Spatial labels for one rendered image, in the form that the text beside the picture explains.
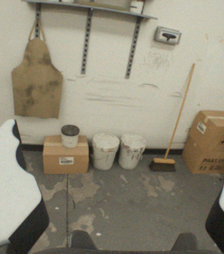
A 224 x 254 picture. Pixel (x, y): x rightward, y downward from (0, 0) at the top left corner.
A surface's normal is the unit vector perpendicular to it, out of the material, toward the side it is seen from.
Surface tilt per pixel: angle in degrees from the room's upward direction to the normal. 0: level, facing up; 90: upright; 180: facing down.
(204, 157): 88
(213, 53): 90
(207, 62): 90
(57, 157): 89
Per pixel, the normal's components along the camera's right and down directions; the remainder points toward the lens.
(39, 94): -0.35, 0.44
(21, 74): 0.14, 0.51
